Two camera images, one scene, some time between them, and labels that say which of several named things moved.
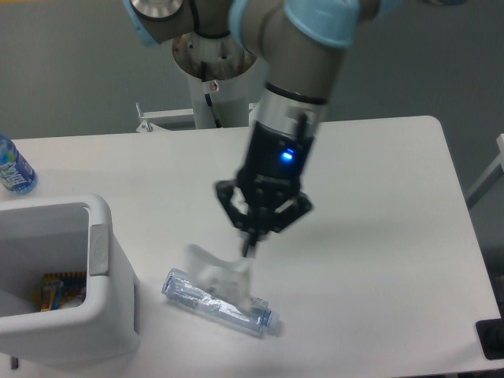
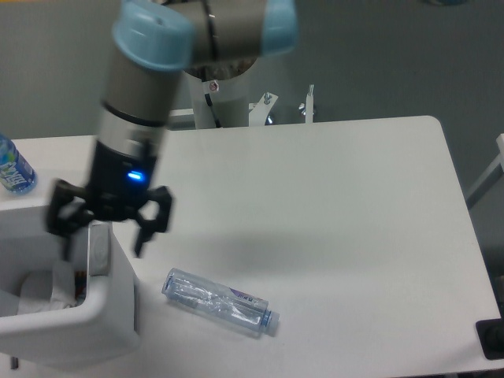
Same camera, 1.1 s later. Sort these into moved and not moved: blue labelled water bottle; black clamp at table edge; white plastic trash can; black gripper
Moved: black gripper
Not moved: white plastic trash can; black clamp at table edge; blue labelled water bottle
